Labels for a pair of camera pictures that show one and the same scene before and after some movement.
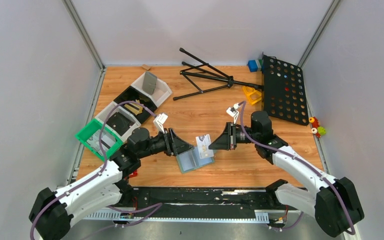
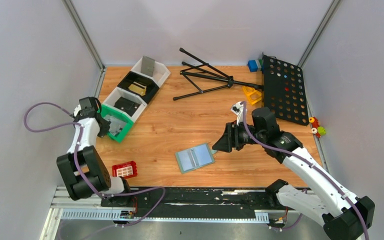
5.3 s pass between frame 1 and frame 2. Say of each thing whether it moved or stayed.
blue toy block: stayed
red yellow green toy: stayed
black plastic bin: moved
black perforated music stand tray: stayed
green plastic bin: moved
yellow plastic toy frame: stayed
